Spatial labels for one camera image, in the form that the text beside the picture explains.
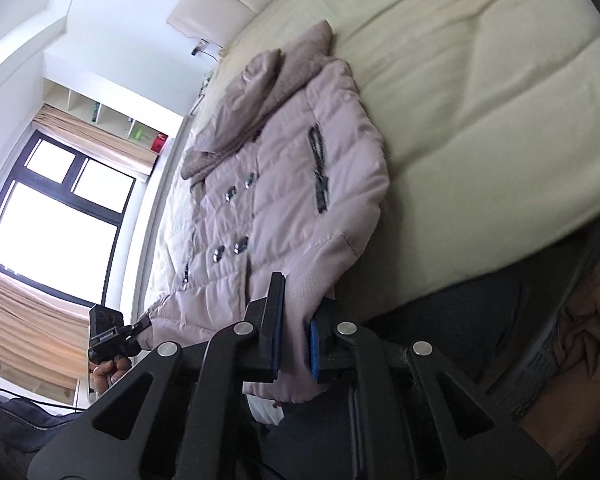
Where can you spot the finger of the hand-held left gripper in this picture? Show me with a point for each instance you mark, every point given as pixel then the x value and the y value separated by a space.
pixel 139 327

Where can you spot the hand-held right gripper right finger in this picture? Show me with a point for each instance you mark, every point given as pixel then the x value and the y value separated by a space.
pixel 314 350

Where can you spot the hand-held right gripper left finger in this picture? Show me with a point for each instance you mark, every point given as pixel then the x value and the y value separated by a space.
pixel 276 330

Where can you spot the mauve hooded padded jacket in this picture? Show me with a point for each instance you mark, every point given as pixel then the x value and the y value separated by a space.
pixel 280 185

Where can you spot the person's left hand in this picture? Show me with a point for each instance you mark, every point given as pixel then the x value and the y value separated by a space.
pixel 105 377

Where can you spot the beige curtain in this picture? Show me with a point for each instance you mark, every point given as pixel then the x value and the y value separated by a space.
pixel 105 140
pixel 25 325

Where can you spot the white window sill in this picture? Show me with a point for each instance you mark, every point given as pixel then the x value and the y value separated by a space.
pixel 142 235

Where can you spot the dark zippered bag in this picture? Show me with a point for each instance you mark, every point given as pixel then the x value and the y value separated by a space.
pixel 15 430

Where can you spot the person's dark pants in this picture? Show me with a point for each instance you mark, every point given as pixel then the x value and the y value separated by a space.
pixel 445 325

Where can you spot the black framed window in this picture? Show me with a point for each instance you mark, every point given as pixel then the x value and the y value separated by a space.
pixel 45 210

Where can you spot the red box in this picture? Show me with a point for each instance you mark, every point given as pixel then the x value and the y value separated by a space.
pixel 159 142

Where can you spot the green plastic item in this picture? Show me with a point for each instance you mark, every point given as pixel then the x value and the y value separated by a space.
pixel 138 133

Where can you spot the bed with beige sheet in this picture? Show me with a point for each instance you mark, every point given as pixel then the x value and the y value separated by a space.
pixel 480 110

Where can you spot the cream padded headboard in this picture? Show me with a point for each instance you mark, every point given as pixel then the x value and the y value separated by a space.
pixel 215 5

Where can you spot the white open wall shelf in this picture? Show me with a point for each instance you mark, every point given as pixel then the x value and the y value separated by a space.
pixel 80 102

